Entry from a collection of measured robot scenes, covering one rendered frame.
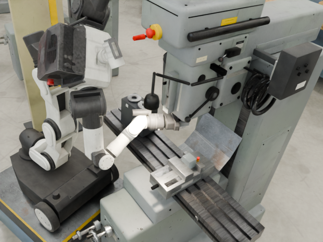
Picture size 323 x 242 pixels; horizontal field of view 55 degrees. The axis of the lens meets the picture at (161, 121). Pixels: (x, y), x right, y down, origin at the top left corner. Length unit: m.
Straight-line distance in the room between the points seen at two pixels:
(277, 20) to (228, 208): 0.97
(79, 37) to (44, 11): 1.56
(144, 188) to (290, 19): 1.18
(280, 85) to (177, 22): 0.54
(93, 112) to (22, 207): 1.16
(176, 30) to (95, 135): 0.60
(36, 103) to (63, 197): 1.42
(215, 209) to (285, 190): 1.66
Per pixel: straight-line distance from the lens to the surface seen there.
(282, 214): 3.07
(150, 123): 1.57
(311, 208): 3.26
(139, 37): 1.34
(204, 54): 1.31
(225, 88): 1.55
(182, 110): 1.47
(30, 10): 2.90
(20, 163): 2.41
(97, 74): 1.41
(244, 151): 1.95
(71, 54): 1.36
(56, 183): 2.23
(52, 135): 1.90
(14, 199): 2.43
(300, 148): 3.86
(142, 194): 1.80
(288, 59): 1.39
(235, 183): 2.13
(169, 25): 1.20
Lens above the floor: 2.23
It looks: 37 degrees down
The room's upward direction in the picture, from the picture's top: 7 degrees clockwise
